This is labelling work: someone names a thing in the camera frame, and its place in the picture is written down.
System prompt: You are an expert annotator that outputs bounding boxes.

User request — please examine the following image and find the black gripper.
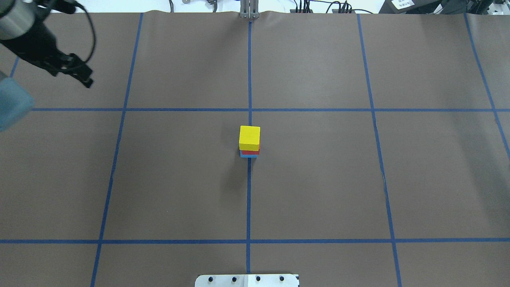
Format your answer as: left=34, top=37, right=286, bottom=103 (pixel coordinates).
left=2, top=18, right=94, bottom=88

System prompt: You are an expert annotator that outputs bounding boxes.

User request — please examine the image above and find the yellow cube block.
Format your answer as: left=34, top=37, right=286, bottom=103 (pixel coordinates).
left=238, top=125, right=261, bottom=152

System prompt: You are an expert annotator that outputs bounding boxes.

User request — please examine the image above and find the blue cube block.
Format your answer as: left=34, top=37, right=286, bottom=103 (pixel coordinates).
left=240, top=153, right=259, bottom=158

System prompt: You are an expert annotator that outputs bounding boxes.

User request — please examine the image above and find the red cube block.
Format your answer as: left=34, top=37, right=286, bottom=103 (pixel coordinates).
left=240, top=149, right=260, bottom=156

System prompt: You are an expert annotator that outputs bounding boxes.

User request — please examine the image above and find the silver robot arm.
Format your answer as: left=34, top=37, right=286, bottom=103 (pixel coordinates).
left=0, top=0, right=97, bottom=131

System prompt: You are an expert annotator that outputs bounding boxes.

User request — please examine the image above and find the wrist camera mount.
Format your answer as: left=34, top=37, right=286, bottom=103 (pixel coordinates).
left=34, top=0, right=78, bottom=14

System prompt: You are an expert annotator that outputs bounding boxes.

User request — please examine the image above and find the aluminium frame post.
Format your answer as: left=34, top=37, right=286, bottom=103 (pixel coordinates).
left=240, top=0, right=260, bottom=20

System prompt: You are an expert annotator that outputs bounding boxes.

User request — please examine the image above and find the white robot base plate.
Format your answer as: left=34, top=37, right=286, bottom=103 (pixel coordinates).
left=194, top=274, right=300, bottom=287

